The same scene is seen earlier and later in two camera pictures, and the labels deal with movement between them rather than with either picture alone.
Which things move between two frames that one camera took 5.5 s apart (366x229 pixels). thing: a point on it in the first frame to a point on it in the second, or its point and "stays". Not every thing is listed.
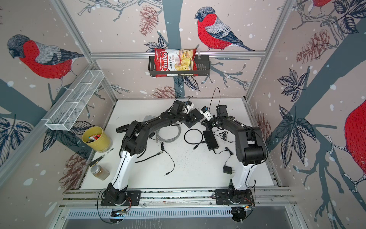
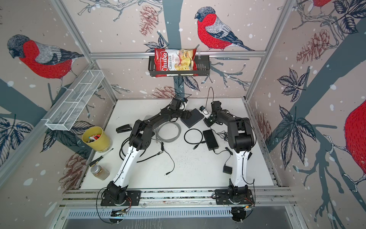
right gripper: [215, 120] to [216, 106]
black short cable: [201, 141] stays
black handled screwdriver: [93, 162] stays
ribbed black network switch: [210, 140] stays
